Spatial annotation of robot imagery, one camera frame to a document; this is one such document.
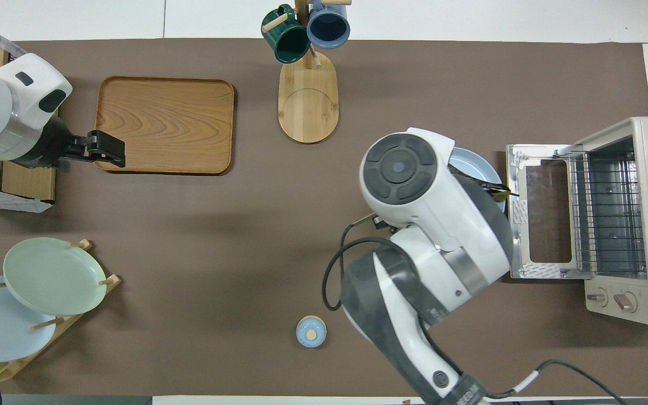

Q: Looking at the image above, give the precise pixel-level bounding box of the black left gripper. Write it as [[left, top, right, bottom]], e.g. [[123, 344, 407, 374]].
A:
[[19, 115, 127, 170]]

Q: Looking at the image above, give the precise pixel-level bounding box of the dark purple eggplant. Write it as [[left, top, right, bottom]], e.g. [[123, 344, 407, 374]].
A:
[[470, 177, 521, 203]]

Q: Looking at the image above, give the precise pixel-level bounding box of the glass oven door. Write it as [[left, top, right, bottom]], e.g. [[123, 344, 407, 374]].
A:
[[506, 143, 576, 281]]

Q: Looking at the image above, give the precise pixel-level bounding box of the wooden serving tray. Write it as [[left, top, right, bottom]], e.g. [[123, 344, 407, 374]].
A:
[[92, 76, 236, 176]]

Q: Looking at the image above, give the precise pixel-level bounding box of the pale green plate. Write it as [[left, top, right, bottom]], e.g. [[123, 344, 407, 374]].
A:
[[3, 237, 107, 317]]

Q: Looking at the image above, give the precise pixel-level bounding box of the brown table mat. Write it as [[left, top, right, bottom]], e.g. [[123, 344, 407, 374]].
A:
[[0, 38, 648, 398]]

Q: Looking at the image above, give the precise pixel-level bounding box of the wooden plate rack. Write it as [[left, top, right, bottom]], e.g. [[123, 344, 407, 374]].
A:
[[0, 238, 122, 384]]

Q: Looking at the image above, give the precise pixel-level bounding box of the wooden mug tree stand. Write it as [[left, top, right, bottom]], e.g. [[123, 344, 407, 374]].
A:
[[262, 0, 353, 145]]

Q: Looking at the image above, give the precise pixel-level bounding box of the dark green mug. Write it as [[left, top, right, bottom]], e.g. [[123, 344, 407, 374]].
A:
[[260, 4, 312, 64]]

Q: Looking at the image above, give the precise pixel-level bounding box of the blue mug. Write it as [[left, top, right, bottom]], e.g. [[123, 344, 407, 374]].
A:
[[306, 0, 352, 50]]

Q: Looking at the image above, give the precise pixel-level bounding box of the small blue lidded jar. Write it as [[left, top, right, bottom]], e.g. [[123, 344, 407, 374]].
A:
[[295, 315, 327, 349]]

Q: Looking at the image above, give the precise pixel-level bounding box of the wooden shelf with wire basket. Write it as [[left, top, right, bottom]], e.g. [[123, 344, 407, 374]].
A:
[[0, 13, 58, 214]]

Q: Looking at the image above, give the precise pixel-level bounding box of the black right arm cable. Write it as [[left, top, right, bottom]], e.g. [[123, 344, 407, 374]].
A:
[[322, 213, 629, 405]]

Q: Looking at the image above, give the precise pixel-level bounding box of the metal oven wire rack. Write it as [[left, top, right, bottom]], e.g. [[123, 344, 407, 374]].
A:
[[568, 151, 648, 275]]

